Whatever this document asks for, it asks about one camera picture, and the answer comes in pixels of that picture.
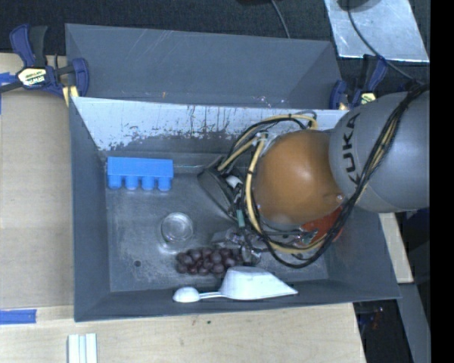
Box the dark purple toy grapes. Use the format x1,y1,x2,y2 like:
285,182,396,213
175,246,251,278

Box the grey metal bin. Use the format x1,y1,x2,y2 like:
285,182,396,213
64,23,403,323

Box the white plastic scoop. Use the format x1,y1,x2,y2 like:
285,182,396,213
218,265,300,302

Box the blue toy building block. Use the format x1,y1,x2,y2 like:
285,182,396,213
106,156,175,193

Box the clear glass cup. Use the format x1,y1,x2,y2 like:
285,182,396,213
159,212,195,244

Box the white plastic spoon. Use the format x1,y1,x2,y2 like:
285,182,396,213
172,286,225,304

